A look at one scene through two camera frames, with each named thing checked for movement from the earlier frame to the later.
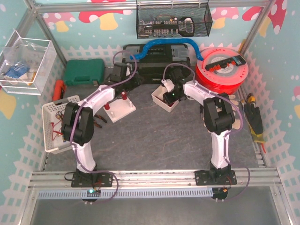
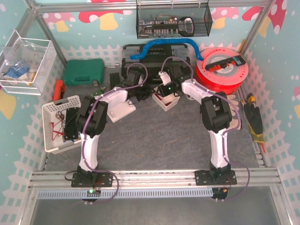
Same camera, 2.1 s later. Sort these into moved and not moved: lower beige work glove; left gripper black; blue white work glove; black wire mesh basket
Moved: left gripper black
Not moved: blue white work glove; lower beige work glove; black wire mesh basket
